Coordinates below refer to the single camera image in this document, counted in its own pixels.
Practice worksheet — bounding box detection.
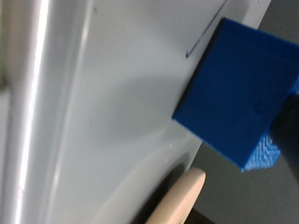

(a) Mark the oval wooden cutting board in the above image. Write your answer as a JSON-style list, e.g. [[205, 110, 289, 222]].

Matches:
[[144, 166, 207, 224]]

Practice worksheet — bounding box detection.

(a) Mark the silver toaster oven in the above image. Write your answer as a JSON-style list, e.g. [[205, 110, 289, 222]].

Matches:
[[0, 0, 274, 224]]

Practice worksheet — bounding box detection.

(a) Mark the black spatula with blue block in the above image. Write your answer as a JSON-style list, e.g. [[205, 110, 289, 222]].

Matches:
[[171, 17, 299, 185]]

